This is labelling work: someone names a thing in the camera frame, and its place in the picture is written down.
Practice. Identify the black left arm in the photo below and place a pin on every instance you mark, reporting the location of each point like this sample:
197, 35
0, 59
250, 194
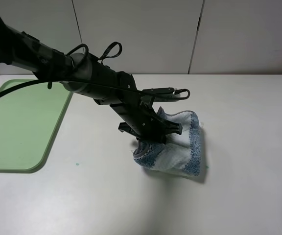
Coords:
85, 74

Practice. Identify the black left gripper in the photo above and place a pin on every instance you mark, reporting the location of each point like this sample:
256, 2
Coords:
143, 123

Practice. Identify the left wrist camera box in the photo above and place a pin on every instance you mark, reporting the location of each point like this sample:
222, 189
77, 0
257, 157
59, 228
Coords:
168, 94

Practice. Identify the green plastic tray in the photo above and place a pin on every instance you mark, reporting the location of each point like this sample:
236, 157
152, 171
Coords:
29, 121

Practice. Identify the blue white striped towel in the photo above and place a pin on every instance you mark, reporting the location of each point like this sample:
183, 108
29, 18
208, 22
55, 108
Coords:
181, 154

